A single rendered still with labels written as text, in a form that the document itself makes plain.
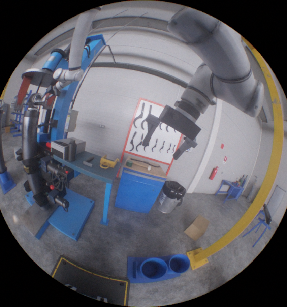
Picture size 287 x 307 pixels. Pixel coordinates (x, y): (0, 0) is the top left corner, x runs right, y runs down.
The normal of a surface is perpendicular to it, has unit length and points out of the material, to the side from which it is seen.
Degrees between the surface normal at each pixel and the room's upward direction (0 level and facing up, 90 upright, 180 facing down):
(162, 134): 90
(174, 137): 90
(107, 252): 0
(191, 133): 114
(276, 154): 90
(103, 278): 0
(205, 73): 92
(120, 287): 0
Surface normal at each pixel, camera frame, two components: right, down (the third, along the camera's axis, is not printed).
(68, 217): 0.30, -0.93
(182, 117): -0.04, 0.60
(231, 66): -0.21, 0.98
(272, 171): -0.95, -0.29
